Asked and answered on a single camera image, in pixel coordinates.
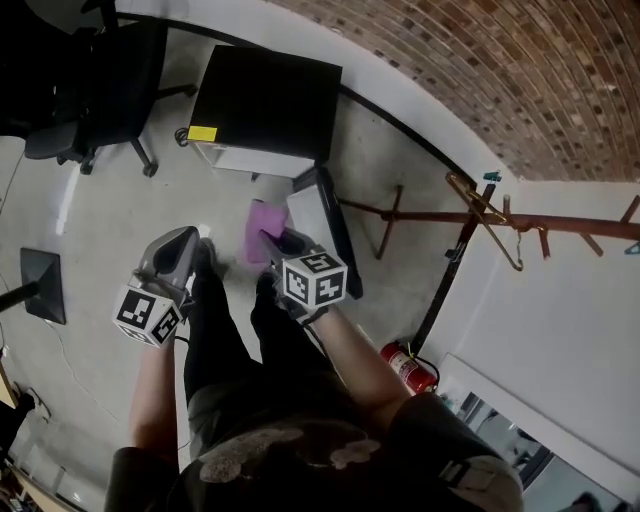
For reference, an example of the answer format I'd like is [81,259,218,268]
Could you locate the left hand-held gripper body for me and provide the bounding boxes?
[113,225,202,349]

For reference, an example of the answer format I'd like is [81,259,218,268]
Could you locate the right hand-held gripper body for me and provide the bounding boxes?
[257,227,349,327]

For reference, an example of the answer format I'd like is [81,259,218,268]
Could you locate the purple cleaning cloth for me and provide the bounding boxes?
[243,198,292,267]

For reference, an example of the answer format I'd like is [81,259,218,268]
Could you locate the black mini fridge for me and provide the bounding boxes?
[187,43,364,301]

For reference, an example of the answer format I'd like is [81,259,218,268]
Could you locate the person's left forearm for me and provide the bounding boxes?
[128,327,182,472]

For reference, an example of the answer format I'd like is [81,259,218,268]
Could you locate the person's right forearm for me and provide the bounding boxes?
[314,304,417,437]

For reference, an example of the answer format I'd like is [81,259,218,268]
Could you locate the person's right black shoe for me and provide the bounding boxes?
[255,272,282,302]

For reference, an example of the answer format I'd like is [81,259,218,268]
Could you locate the person's black shoe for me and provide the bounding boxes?
[255,272,282,302]
[196,238,230,282]

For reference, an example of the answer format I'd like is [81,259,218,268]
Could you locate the person's black trousers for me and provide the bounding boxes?
[182,242,347,407]

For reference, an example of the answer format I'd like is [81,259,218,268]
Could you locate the person's left black shoe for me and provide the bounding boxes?
[196,238,230,282]

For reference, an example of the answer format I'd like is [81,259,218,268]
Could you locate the light wooden desk black base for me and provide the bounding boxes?
[0,247,68,327]

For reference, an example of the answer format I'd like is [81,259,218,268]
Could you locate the red fire extinguisher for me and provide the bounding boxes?
[379,340,442,398]

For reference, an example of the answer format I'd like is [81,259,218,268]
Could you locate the black office chair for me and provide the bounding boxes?
[22,0,199,179]

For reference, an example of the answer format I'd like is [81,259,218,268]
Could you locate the brown wooden coat rack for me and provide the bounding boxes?
[339,184,640,262]

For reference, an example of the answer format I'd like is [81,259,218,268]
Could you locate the black framed glass door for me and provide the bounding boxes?
[447,389,640,512]

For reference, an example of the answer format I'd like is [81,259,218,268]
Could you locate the wire clothes hanger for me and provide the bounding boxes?
[445,172,525,273]

